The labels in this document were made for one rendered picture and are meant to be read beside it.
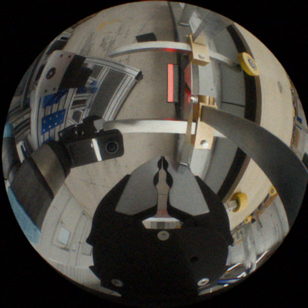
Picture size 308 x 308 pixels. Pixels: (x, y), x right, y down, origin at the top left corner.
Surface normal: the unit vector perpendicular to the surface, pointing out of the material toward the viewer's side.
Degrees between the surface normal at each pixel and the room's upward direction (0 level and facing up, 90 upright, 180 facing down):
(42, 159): 91
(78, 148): 30
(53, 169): 91
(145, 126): 0
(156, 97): 0
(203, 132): 0
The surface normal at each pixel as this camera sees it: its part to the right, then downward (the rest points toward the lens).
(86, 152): 0.46, 0.46
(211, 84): -0.04, 0.50
